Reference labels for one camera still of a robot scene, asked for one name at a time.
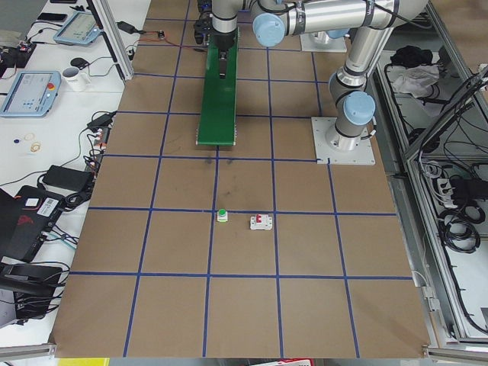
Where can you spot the black power strip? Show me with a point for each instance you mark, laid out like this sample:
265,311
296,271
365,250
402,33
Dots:
98,139

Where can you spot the green conveyor belt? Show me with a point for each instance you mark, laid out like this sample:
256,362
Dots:
217,125

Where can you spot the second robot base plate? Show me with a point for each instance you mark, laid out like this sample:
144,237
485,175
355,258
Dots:
324,41

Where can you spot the black and white cloth pile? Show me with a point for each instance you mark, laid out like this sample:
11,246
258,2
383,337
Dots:
420,74

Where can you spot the near blue teach pendant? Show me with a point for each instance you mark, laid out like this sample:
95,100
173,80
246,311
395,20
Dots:
32,94

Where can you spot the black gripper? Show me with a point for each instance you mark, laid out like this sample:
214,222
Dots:
223,41

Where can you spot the black monitor stand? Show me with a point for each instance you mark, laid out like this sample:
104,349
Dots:
31,290

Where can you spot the black laptop with red logo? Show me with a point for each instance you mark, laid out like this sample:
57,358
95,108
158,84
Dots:
25,218

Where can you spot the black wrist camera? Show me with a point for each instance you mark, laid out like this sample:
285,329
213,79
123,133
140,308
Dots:
202,28

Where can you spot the aluminium frame post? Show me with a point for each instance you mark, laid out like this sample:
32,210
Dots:
112,38

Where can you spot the white red circuit breaker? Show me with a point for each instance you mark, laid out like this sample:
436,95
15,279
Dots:
261,221

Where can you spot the black power adapter brick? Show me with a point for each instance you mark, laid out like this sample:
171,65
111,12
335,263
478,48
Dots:
66,178

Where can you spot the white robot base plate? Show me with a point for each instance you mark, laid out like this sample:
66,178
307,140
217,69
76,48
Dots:
332,148

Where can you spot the black computer mouse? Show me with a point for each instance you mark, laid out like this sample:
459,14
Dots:
79,63

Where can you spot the white mug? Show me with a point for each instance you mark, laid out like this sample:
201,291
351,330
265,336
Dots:
77,80

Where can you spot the green push button switch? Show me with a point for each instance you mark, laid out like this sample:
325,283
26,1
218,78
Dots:
222,216

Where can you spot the far blue teach pendant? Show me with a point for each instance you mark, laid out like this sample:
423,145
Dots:
80,29

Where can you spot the small black power adapter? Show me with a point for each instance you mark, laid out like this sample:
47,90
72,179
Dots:
102,121

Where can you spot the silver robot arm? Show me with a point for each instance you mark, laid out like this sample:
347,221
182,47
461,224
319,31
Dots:
373,22

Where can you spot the blue teach pendant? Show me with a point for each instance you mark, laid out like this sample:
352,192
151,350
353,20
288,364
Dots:
80,29
32,94

